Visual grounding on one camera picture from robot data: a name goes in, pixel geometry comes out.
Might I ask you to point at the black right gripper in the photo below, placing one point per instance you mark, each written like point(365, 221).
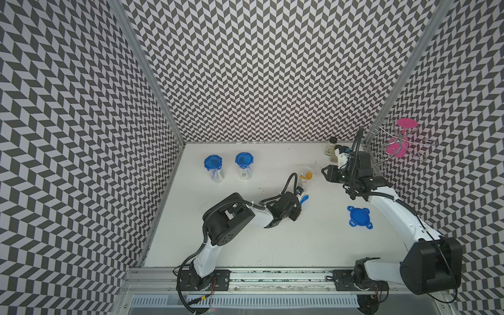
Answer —
point(331, 173)

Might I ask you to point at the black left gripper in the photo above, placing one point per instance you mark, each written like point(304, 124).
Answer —
point(296, 211)

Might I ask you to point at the blue toothbrush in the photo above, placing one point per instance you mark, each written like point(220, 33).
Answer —
point(304, 199)

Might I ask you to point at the blue lid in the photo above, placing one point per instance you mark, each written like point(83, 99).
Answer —
point(360, 217)
point(213, 162)
point(244, 159)

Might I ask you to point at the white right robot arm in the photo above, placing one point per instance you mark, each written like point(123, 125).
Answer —
point(433, 262)

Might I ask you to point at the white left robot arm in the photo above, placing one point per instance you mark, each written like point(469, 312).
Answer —
point(223, 222)

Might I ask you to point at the pink plastic glass upper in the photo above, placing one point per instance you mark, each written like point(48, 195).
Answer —
point(407, 123)

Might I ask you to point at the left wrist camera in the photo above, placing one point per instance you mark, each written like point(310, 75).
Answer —
point(300, 191)

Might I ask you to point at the aluminium front rail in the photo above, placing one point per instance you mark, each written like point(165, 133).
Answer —
point(269, 291)

